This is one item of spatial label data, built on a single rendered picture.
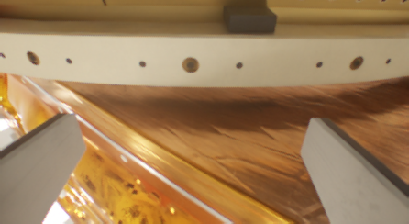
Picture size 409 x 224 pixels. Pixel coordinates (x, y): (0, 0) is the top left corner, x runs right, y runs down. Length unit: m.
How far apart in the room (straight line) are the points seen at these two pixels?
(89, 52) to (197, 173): 0.14
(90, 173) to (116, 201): 0.06
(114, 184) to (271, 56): 0.24
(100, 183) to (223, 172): 0.20
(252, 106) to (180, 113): 0.08
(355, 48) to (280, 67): 0.07
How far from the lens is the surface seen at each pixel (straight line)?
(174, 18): 0.23
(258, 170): 0.17
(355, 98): 0.29
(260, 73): 0.20
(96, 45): 0.20
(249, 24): 0.19
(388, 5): 0.31
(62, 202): 2.19
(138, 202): 0.30
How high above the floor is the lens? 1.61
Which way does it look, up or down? 39 degrees up
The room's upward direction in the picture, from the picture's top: 179 degrees counter-clockwise
